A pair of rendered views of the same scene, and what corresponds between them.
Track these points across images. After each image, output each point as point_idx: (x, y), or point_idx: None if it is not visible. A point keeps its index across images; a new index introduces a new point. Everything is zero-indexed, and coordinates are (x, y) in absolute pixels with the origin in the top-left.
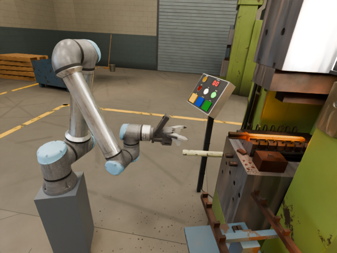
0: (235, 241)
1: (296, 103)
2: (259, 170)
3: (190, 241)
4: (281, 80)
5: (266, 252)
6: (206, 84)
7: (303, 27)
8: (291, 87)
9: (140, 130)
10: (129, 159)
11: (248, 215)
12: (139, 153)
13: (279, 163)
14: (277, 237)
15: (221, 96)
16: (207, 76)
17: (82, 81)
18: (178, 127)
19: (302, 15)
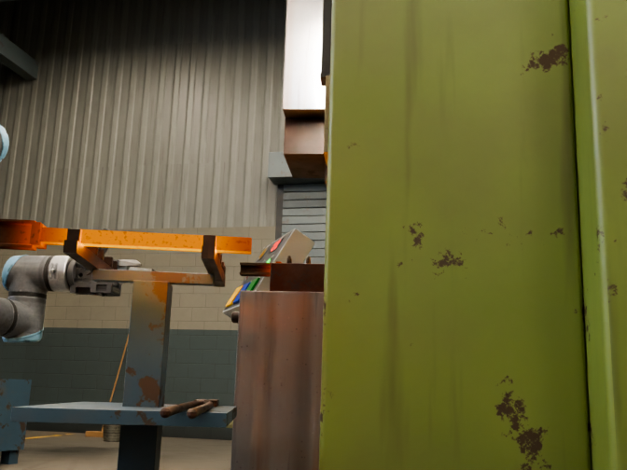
0: (125, 278)
1: None
2: (270, 288)
3: (80, 402)
4: (299, 134)
5: None
6: (262, 258)
7: (297, 49)
8: (321, 145)
9: (48, 258)
10: (8, 311)
11: (265, 420)
12: (39, 325)
13: (306, 268)
14: (211, 283)
15: (279, 259)
16: (268, 246)
17: None
18: (137, 268)
19: (289, 36)
